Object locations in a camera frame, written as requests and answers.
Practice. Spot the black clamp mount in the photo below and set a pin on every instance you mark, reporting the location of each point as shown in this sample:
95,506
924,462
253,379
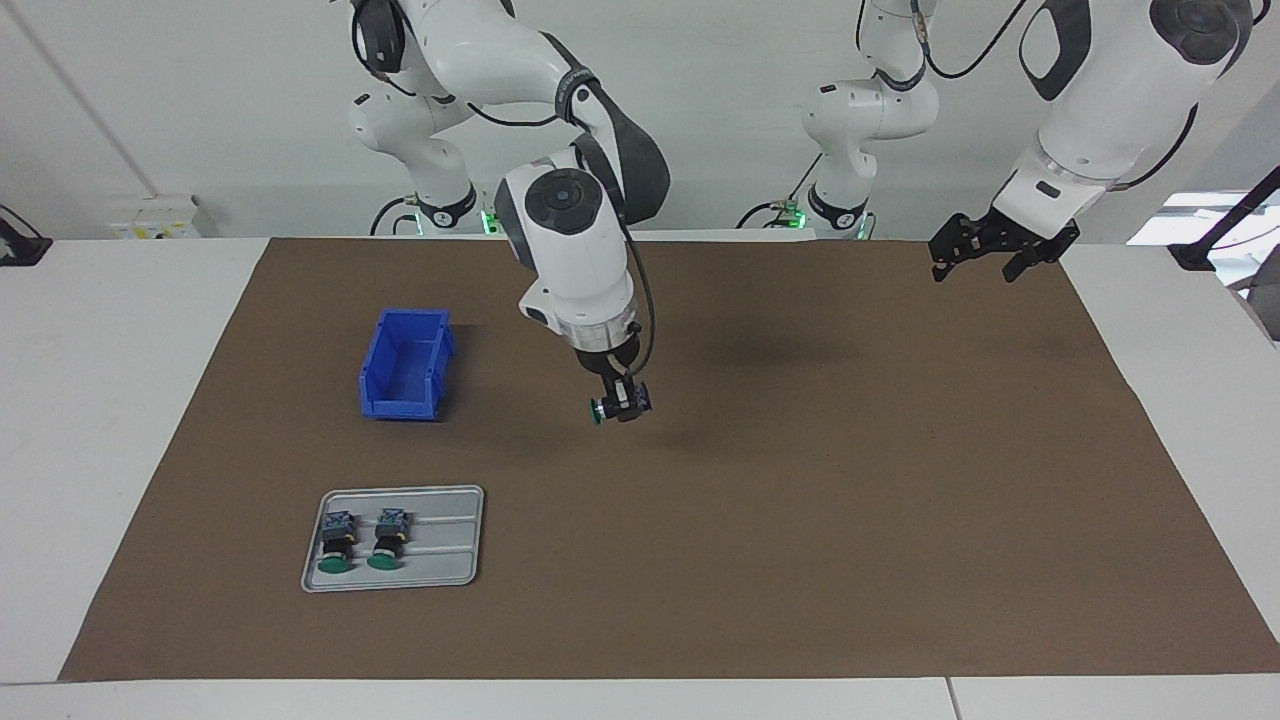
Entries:
20,245

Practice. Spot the black camera stand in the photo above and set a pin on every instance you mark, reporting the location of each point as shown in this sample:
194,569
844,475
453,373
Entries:
1225,225

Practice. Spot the silver metal tray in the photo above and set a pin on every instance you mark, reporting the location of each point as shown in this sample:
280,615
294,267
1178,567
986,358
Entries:
440,560

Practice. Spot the green push button switch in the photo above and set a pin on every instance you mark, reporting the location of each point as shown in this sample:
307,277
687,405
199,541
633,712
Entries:
386,540
336,542
598,410

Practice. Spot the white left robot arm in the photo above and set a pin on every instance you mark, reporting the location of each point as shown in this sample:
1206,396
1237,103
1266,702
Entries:
1110,110

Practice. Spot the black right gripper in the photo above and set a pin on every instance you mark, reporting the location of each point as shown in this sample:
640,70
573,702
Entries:
615,362

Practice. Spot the dark grey chair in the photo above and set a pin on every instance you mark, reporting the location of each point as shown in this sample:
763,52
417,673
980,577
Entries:
1262,300

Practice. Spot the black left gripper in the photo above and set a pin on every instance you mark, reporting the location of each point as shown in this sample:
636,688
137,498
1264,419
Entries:
990,238

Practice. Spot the brown table mat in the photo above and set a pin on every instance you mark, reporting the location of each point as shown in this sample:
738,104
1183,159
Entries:
800,520

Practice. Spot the white wall socket box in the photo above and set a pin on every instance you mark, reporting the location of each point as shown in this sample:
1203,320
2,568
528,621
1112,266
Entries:
155,215

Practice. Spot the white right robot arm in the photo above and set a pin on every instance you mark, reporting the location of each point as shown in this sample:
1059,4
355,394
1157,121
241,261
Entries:
575,260

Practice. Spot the blue plastic bin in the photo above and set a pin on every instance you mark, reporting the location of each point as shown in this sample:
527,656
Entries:
405,365

